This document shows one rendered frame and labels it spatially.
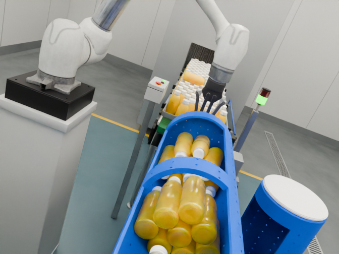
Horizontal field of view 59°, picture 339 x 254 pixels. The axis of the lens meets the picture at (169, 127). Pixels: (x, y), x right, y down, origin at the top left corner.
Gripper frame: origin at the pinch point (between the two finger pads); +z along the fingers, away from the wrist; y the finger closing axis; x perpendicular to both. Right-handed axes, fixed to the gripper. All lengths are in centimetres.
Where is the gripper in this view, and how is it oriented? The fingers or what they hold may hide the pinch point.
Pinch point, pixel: (199, 125)
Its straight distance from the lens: 124.6
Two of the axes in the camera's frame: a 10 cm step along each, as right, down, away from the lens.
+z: -3.2, 8.6, 3.9
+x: -1.5, 3.6, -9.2
